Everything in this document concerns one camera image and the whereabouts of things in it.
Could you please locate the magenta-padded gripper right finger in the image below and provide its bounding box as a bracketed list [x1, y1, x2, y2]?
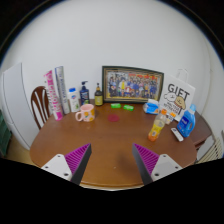
[132, 143, 184, 186]

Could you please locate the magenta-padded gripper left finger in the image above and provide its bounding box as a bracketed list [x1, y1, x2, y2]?
[41, 143, 93, 186]

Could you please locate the orange-capped clear juice bottle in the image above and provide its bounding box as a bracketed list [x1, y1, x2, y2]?
[148, 108, 168, 143]

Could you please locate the blue detergent bottle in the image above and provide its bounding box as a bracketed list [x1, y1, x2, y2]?
[176, 103, 197, 138]

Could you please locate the white radiator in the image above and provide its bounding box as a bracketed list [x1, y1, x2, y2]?
[196, 136, 224, 164]

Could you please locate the blue tissue pack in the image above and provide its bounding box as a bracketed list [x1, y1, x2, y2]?
[143, 98, 161, 115]

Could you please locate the pink mug with orange print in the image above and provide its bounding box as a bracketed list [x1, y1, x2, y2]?
[75, 103, 96, 123]

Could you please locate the white bottle with blue cap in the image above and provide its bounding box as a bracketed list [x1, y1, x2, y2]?
[67, 87, 81, 113]

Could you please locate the brown wooden chair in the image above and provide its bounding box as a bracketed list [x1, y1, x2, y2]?
[30, 85, 52, 130]

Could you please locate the flat round red coaster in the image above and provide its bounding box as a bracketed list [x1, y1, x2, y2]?
[107, 113, 121, 123]

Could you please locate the dark blue pump bottle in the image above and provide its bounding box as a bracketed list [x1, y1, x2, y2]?
[79, 80, 91, 106]

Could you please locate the white paper gift bag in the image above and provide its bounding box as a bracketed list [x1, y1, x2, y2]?
[158, 68, 196, 123]

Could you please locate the brown pump bottle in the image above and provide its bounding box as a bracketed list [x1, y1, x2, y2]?
[94, 82, 104, 107]

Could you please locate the white door panel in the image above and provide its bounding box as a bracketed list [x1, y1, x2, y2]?
[0, 62, 34, 151]

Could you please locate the dark framed group photo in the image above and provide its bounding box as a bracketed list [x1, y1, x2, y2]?
[101, 65, 165, 104]

